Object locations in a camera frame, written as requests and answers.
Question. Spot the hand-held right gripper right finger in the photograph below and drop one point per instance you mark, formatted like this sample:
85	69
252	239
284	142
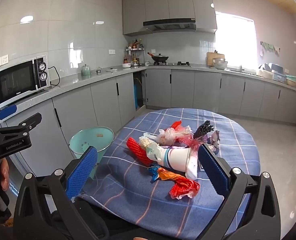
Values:
213	170

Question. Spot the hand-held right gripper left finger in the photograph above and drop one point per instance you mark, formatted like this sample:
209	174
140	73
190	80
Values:
84	172

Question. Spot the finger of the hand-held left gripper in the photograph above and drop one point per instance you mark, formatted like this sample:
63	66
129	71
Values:
25	125
6	112

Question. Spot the purple printed wrapper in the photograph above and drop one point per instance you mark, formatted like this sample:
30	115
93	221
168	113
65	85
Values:
209	142

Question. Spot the mint green trash bin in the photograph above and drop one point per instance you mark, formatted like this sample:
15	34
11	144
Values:
92	137

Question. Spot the person's left hand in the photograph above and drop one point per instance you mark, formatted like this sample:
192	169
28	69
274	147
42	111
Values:
4	175

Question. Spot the silver microwave oven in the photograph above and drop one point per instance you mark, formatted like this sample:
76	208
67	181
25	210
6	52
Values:
15	82

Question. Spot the silver crumpled wrapper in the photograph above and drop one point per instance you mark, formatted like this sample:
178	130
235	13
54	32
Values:
216	137

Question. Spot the pink transparent plastic wrap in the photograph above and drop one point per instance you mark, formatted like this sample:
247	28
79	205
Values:
191	143

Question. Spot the white striped paper cup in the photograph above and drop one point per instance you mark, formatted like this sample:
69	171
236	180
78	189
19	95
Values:
175	158

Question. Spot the bundle of black straws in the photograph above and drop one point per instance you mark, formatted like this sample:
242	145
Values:
203	130

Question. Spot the blue orange plastic wrapper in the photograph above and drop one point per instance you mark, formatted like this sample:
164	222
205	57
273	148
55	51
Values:
163	173

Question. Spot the clear red printed plastic bag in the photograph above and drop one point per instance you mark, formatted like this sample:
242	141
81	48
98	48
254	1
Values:
170	136

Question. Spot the small red wrapper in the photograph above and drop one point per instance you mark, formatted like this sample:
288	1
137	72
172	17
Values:
175	125

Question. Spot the red foam net sleeve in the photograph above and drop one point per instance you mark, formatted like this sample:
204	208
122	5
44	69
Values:
137	150

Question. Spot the pale green plastic bag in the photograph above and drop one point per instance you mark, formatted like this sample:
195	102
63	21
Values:
154	152

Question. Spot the blue plaid tablecloth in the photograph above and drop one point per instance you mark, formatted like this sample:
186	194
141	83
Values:
143	197

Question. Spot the white blister pack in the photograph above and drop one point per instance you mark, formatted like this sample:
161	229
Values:
146	141

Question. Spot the grey kitchen base cabinets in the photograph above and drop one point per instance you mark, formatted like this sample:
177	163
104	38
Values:
205	90

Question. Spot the small metal cup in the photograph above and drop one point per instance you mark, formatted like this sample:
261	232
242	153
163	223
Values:
99	71

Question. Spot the blue cylinder in cabinet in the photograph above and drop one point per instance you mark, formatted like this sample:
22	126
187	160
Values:
135	96

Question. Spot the flat pot lid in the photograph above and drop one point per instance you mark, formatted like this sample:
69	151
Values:
111	69

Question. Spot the white plastic basin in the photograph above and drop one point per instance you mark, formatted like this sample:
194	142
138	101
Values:
264	73

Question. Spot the gas stove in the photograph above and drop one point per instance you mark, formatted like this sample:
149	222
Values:
178	64

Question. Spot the wooden cutting board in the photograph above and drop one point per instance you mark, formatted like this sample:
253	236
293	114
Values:
210	56

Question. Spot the light blue crate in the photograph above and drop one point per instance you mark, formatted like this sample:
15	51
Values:
279	77

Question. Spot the small white bowl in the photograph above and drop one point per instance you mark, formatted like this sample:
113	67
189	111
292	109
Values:
126	65

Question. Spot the teal plastic basin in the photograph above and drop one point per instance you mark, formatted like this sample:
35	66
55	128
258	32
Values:
291	80

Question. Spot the blue plastic container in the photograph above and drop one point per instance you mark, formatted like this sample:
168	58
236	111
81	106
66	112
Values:
275	67

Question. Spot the black wok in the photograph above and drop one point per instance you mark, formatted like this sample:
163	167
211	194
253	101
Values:
160	57

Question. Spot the metal spice rack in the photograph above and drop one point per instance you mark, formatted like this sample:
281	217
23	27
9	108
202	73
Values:
134	52

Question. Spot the bright window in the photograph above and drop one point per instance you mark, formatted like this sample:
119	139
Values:
235	40

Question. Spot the black range hood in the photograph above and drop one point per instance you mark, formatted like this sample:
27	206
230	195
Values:
169	23

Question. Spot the white double wall socket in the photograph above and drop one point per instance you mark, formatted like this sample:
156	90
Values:
1	61

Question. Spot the hanging wall cloths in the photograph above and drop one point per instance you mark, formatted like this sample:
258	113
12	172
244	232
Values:
269	47

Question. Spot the grey wall cabinets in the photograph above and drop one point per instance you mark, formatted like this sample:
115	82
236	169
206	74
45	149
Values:
163	2

